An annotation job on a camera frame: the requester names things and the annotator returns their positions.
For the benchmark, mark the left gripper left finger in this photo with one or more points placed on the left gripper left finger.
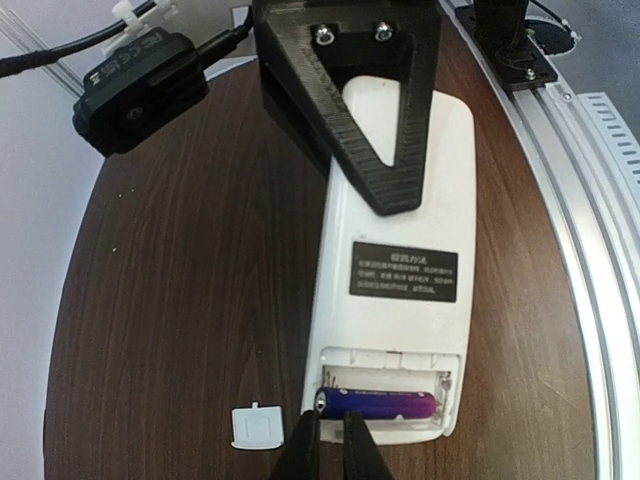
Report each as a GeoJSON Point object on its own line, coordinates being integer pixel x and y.
{"type": "Point", "coordinates": [300, 458]}

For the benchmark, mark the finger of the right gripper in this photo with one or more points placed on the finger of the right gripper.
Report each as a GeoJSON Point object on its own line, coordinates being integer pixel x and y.
{"type": "Point", "coordinates": [351, 82]}

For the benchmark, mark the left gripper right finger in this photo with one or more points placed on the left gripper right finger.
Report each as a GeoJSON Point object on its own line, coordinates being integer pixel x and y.
{"type": "Point", "coordinates": [361, 456]}

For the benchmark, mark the white battery cover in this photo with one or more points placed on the white battery cover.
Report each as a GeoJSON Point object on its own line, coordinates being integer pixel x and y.
{"type": "Point", "coordinates": [257, 427]}

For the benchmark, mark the purple battery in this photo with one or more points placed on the purple battery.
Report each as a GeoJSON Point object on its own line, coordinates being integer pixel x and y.
{"type": "Point", "coordinates": [334, 403]}

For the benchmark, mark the white remote control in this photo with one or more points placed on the white remote control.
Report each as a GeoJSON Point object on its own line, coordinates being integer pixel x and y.
{"type": "Point", "coordinates": [393, 296]}

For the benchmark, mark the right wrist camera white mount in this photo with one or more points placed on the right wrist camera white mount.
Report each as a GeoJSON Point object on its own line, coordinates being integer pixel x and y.
{"type": "Point", "coordinates": [141, 87]}

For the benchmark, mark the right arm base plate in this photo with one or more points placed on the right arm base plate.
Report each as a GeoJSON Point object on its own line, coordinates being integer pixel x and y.
{"type": "Point", "coordinates": [498, 29]}

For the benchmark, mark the front aluminium rail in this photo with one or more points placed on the front aluminium rail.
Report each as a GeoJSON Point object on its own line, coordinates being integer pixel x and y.
{"type": "Point", "coordinates": [586, 163]}

